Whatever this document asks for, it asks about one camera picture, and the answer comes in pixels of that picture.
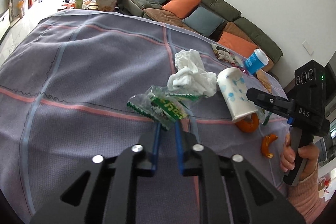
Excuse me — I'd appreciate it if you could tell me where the blue paper cup white lid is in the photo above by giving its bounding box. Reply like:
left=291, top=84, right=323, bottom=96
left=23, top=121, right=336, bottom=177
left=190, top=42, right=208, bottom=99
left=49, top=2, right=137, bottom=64
left=245, top=48, right=269, bottom=75

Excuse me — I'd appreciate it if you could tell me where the orange cushion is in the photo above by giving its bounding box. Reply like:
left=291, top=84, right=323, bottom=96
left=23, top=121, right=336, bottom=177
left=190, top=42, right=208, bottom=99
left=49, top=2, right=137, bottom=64
left=218, top=32, right=259, bottom=58
left=162, top=0, right=201, bottom=19

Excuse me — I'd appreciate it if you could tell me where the pink snack packet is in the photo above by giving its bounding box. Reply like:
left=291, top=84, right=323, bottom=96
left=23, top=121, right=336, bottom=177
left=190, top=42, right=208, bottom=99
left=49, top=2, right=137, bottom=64
left=231, top=55, right=249, bottom=75

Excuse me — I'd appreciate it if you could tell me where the right hand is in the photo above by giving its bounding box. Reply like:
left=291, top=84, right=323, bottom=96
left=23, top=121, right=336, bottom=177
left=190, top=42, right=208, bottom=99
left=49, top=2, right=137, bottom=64
left=280, top=133, right=321, bottom=181

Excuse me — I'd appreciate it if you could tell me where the white floral paper cup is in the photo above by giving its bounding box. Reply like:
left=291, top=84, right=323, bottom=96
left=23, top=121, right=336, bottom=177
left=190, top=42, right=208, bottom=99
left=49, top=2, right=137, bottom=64
left=217, top=68, right=257, bottom=123

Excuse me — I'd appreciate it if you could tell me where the white wall switch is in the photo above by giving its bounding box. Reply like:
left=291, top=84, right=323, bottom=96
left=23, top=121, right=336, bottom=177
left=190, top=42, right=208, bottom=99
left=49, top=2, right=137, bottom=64
left=302, top=40, right=314, bottom=56

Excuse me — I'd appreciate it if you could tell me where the teal cushion near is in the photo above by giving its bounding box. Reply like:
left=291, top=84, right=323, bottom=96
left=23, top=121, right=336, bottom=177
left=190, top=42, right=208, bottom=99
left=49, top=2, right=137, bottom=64
left=182, top=6, right=225, bottom=38

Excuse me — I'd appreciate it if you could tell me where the white black snack packet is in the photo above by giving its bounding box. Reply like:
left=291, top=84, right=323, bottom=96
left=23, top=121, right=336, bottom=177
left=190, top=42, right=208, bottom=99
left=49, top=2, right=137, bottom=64
left=211, top=43, right=235, bottom=64

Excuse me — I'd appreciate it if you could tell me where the green clear plastic wrapper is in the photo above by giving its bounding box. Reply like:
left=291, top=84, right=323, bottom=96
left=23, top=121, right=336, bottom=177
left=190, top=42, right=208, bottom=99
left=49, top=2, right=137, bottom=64
left=127, top=85, right=202, bottom=131

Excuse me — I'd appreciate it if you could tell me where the orange peel small piece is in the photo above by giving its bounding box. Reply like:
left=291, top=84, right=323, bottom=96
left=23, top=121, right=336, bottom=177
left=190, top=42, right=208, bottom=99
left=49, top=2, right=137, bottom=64
left=260, top=134, right=278, bottom=159

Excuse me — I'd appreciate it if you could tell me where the green sectional sofa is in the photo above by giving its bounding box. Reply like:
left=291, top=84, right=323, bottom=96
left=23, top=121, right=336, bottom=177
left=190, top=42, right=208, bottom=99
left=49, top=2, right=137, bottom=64
left=122, top=0, right=283, bottom=65

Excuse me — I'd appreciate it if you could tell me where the orange peel large piece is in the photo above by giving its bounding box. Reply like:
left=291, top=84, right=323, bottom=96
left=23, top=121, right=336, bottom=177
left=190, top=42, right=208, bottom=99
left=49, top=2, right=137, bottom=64
left=235, top=113, right=259, bottom=134

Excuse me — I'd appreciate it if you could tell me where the white tissue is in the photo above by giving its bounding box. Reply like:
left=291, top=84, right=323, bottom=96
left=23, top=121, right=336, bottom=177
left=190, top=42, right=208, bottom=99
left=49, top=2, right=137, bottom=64
left=167, top=49, right=217, bottom=97

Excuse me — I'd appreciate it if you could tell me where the pink sleeved right forearm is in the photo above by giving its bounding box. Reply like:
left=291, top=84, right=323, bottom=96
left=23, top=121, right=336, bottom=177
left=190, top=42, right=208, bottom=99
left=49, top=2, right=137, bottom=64
left=288, top=165, right=329, bottom=223

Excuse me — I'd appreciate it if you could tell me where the purple plaid tablecloth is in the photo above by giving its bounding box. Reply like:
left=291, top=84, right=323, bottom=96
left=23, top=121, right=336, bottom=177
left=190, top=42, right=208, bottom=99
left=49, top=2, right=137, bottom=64
left=1, top=10, right=289, bottom=223

